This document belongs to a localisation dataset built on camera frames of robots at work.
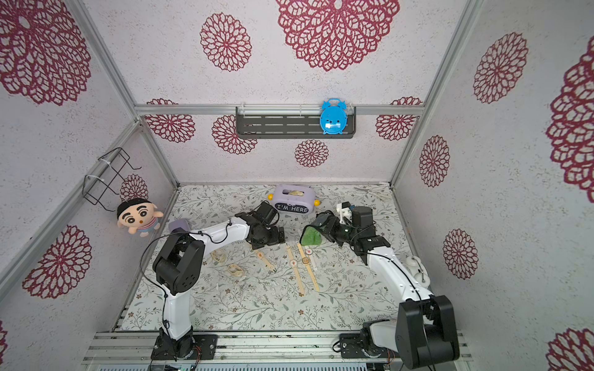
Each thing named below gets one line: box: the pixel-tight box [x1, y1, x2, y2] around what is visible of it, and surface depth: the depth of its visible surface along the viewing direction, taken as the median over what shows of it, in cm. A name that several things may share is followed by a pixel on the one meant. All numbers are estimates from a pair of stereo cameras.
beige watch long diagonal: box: [255, 250, 277, 273], surface depth 97 cm
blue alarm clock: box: [320, 98, 349, 135], surface depth 90 cm
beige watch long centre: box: [286, 245, 304, 297], surface depth 92 cm
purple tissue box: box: [273, 184, 316, 215], surface depth 107 cm
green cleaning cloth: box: [300, 225, 323, 246], surface depth 81 cm
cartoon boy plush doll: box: [116, 199, 164, 238], surface depth 85 cm
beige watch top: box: [227, 264, 244, 278], surface depth 92 cm
